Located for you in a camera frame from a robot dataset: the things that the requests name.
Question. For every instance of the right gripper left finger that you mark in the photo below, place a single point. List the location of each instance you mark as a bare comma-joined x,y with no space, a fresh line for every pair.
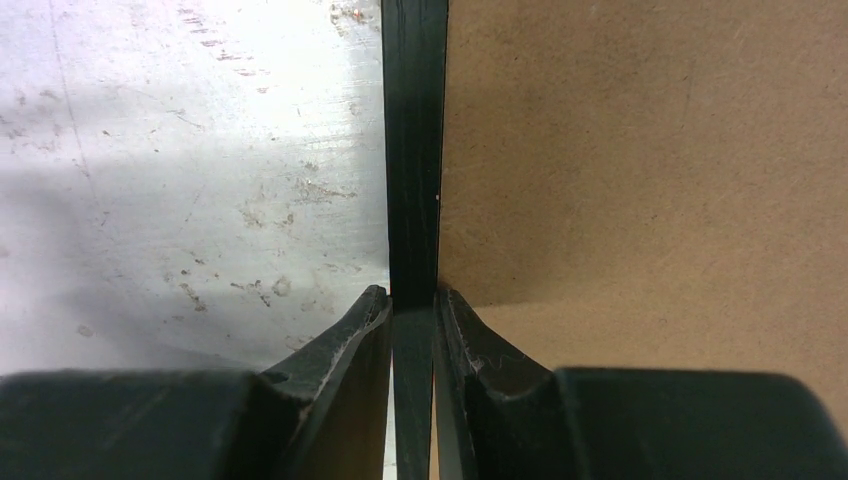
320,413

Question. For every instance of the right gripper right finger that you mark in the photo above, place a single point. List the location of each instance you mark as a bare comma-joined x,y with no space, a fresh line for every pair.
502,415

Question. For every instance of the brown cardboard backing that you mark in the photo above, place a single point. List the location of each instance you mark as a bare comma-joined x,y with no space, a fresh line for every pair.
653,184

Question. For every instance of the black picture frame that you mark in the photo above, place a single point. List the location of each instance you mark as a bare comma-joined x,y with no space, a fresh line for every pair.
414,39

